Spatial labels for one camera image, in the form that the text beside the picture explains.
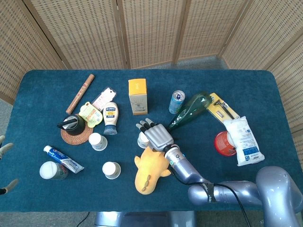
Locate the red plastic container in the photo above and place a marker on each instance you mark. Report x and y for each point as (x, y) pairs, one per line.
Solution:
(222, 144)

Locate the white lidded jar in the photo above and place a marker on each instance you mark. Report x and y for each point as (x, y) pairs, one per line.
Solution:
(48, 170)

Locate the white plastic package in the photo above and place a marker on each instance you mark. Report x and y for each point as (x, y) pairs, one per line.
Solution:
(243, 139)

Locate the silver pouch in teapot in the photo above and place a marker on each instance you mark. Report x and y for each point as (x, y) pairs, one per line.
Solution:
(68, 125)

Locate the razor on yellow card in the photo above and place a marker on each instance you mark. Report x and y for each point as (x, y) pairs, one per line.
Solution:
(225, 108)

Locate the black teapot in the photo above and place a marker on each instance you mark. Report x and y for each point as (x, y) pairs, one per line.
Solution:
(78, 125)

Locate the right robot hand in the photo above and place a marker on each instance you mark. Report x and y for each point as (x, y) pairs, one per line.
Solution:
(158, 137)

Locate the woven folding screen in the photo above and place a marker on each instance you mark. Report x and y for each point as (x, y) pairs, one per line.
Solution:
(151, 30)

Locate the reed diffuser box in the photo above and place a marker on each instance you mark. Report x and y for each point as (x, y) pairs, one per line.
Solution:
(138, 94)

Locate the mayonnaise squeeze bottle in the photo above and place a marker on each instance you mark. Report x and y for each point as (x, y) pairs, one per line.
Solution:
(110, 116)

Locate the blue white toothpaste tube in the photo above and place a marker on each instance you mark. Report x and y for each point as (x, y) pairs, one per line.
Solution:
(64, 158)

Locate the green yellow snack packet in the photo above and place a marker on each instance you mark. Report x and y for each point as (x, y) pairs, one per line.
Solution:
(91, 114)

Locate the woven rattan coaster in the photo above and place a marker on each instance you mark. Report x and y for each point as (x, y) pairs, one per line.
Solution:
(78, 139)

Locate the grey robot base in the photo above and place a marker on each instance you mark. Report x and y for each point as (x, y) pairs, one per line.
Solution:
(142, 220)

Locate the blue tablecloth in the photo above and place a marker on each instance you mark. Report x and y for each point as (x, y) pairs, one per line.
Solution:
(213, 82)

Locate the white phone case package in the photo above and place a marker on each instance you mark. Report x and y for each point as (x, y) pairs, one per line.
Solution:
(105, 95)

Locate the green spray bottle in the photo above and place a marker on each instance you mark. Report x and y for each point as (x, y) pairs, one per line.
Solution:
(189, 111)

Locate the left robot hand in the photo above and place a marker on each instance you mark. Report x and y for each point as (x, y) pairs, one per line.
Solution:
(6, 149)

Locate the blue drink can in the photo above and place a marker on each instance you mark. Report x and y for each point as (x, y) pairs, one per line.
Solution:
(176, 104)

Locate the brown paper roll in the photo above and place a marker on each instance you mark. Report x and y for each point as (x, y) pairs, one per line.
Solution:
(80, 93)

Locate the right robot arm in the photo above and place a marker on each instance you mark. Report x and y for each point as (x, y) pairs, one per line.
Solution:
(189, 170)

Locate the yellow plush dinosaur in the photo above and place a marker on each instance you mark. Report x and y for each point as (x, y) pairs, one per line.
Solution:
(149, 172)

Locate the white cup green flower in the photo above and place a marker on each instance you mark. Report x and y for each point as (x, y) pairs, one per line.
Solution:
(110, 169)
(97, 140)

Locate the white cup blue flowers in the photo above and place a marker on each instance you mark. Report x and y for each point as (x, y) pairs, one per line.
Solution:
(142, 142)

